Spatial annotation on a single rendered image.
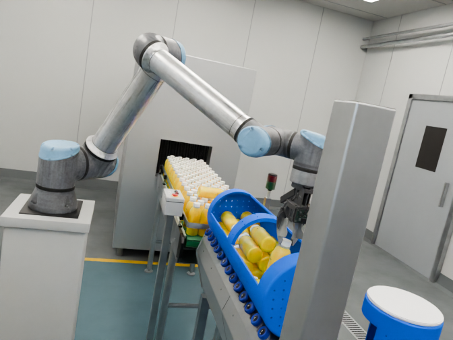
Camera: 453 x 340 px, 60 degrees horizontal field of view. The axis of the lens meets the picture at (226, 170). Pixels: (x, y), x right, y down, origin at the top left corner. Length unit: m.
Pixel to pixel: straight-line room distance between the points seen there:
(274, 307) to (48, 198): 0.98
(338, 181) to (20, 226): 1.36
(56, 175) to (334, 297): 1.31
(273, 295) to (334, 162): 0.81
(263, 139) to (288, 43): 5.59
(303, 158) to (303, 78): 5.57
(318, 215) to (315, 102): 6.35
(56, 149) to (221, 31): 4.92
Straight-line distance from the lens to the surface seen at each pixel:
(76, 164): 1.72
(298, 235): 1.33
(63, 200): 1.73
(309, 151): 1.22
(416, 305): 1.77
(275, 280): 1.27
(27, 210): 1.75
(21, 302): 1.84
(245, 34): 6.44
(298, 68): 6.73
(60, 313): 1.84
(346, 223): 0.55
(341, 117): 0.54
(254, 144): 1.14
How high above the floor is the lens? 1.67
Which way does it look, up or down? 10 degrees down
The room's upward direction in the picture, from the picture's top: 11 degrees clockwise
